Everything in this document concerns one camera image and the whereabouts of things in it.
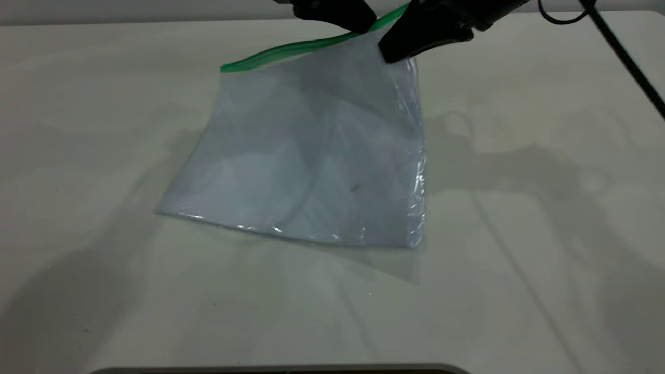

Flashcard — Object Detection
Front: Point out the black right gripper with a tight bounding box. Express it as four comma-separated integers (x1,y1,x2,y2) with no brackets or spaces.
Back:
378,0,531,64

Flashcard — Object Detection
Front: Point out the clear plastic zip bag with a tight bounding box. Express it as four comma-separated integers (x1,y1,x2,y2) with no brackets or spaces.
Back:
154,3,430,285

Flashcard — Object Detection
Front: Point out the thin black cable loop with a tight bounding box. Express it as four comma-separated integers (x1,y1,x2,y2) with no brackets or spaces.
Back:
537,0,594,25

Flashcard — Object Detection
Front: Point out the thick black cable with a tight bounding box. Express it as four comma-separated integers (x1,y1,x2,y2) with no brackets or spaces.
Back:
581,0,665,121

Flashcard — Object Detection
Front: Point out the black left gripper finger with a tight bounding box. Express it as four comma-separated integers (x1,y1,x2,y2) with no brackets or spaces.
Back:
291,0,378,34

